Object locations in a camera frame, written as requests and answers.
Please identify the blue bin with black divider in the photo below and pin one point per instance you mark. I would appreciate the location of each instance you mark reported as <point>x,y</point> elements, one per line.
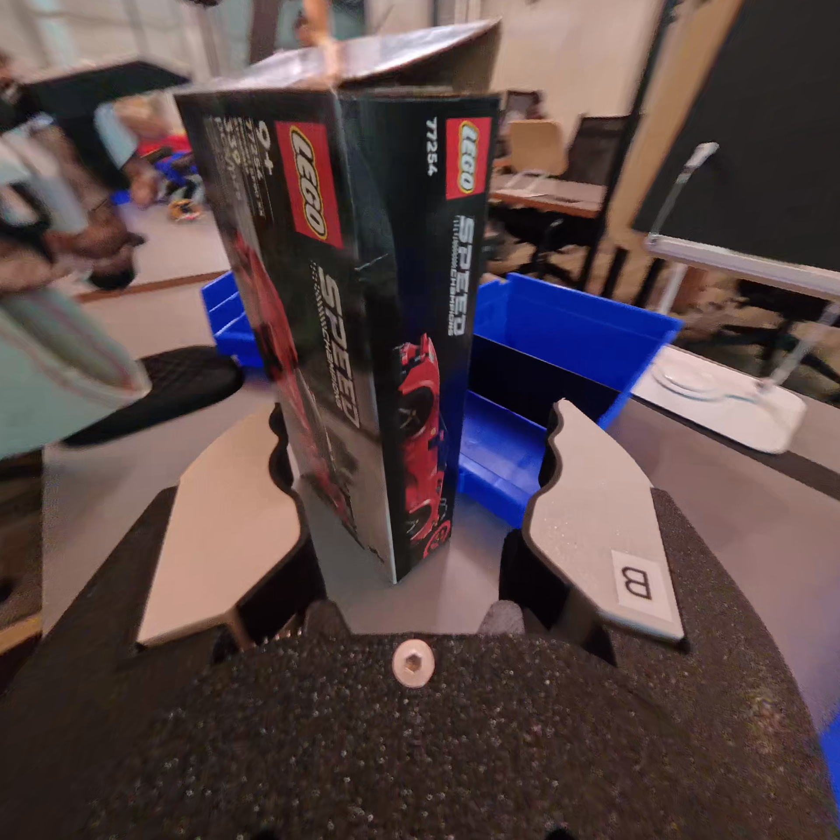
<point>564,328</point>

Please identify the wooden office desk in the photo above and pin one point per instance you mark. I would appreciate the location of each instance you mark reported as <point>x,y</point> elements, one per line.
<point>548,191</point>

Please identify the thin grey-tipped rod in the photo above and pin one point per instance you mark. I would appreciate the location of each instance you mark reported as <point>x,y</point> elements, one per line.
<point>686,170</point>

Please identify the black toy car building box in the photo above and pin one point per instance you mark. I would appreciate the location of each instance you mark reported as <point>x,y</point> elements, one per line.
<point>367,262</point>

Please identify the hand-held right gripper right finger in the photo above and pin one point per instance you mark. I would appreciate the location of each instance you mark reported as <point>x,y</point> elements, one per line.
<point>597,512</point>

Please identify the black presentation board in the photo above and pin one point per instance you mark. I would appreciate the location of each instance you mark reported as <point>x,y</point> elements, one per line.
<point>741,118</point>

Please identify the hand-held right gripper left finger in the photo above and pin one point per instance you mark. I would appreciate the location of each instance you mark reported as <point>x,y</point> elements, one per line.
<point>223,525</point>

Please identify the small blue storage bin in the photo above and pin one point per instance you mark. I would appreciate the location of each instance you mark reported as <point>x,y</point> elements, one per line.
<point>229,315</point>

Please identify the tan chair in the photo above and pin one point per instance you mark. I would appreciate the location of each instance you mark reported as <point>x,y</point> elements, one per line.
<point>535,145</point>

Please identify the grey desk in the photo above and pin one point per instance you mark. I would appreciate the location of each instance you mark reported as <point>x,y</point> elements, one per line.
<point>722,531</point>

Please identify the black office chair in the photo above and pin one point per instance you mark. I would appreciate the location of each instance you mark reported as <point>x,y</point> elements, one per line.
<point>594,151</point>

